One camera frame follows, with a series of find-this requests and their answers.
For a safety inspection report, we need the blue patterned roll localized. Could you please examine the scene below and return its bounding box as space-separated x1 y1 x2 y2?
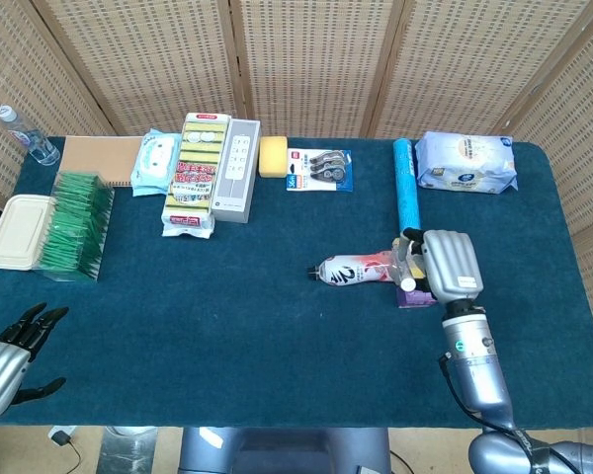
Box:
392 137 422 233

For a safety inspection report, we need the plastic bottle white red label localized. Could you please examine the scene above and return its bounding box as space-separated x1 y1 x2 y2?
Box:
305 250 407 287

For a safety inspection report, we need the small yellow sponge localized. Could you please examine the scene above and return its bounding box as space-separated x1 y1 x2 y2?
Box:
391 236 427 281

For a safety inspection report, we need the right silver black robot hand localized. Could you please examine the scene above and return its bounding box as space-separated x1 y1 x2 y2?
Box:
397 227 485 303

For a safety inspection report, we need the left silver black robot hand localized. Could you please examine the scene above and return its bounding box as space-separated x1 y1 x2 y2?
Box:
0 301 70 422

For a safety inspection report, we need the grey metal table leg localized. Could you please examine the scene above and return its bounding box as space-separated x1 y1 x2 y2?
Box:
101 427 159 474

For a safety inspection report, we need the white paper roll core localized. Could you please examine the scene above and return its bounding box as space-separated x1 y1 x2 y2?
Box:
405 241 426 268

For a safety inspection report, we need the yellow green sponge multipack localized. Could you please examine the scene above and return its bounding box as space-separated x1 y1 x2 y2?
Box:
160 112 232 241

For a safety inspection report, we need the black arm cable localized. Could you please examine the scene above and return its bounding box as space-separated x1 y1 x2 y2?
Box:
438 353 550 474

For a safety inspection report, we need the large white blue wipes pack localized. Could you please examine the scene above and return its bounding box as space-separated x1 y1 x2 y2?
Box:
413 130 519 195

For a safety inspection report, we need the beige lidded food container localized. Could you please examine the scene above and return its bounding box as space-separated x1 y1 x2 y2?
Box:
0 194 56 272

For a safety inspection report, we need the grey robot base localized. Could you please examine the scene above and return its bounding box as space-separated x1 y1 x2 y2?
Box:
180 427 392 474

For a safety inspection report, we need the dark blue table mat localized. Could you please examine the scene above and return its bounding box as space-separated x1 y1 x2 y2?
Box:
0 135 593 430

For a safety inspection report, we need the light blue wipes pack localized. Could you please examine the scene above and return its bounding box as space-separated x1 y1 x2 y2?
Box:
129 127 184 198

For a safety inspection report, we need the woven wooden folding screen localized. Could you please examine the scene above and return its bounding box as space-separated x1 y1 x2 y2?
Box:
0 0 593 322

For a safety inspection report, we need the yellow sponge block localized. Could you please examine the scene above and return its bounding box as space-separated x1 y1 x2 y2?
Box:
258 136 291 178

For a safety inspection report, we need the white power strip box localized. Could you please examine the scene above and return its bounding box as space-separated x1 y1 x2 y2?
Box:
211 118 263 224

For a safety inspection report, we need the clear plastic water bottle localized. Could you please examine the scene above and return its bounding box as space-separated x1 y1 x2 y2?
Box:
0 104 61 167

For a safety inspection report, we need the correction tape blister pack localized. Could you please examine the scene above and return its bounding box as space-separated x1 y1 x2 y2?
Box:
285 147 356 193

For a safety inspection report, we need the small purple box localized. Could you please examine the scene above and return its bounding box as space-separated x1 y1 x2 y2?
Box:
394 286 439 310

